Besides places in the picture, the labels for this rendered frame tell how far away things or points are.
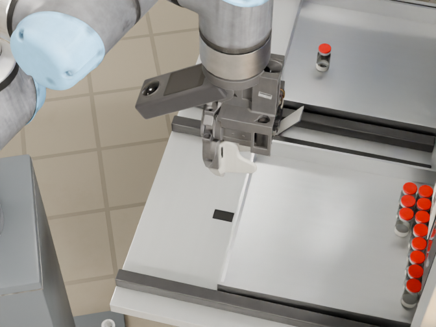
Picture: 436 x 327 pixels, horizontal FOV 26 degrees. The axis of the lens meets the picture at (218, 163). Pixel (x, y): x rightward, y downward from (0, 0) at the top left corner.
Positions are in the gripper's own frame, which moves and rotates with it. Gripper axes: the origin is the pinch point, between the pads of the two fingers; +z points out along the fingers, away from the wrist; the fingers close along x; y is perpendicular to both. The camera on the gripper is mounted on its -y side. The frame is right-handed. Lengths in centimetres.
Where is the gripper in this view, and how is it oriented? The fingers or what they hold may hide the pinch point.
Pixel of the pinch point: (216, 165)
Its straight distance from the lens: 116.6
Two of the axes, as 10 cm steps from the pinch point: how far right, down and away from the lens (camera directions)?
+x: 2.4, -7.8, 5.8
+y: 9.7, 1.9, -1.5
